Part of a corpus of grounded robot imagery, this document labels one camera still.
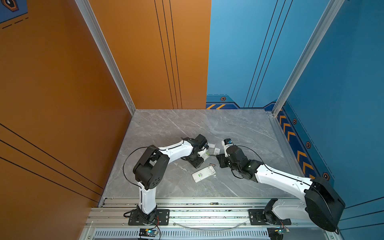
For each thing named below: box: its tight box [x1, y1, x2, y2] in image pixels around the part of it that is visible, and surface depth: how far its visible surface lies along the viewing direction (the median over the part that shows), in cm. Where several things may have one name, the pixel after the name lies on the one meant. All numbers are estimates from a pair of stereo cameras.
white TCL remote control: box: [191, 165, 216, 183], surface depth 89 cm
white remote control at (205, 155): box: [201, 152, 210, 161], surface depth 96 cm
